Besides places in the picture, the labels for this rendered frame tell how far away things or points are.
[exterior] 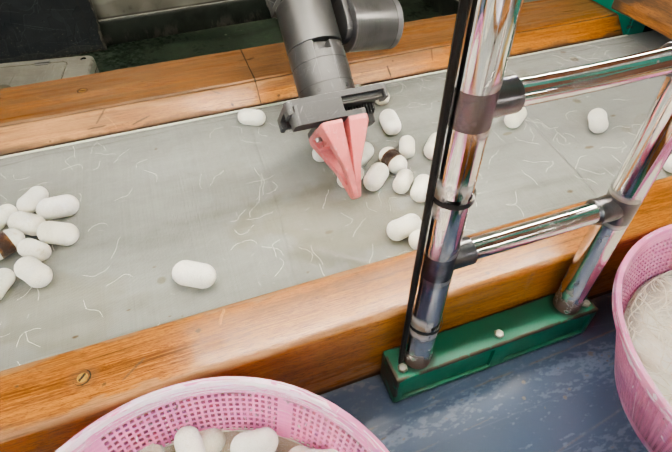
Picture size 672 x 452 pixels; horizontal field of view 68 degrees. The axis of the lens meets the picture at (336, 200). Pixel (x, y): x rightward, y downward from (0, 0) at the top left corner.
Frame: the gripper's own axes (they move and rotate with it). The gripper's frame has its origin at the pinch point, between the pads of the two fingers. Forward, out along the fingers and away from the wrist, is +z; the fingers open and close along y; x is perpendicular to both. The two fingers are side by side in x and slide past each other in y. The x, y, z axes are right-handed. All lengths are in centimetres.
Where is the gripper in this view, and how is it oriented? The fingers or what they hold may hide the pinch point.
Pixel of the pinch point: (354, 190)
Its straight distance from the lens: 49.4
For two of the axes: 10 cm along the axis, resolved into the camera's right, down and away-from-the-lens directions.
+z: 2.6, 9.6, -0.7
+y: 9.4, -2.4, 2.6
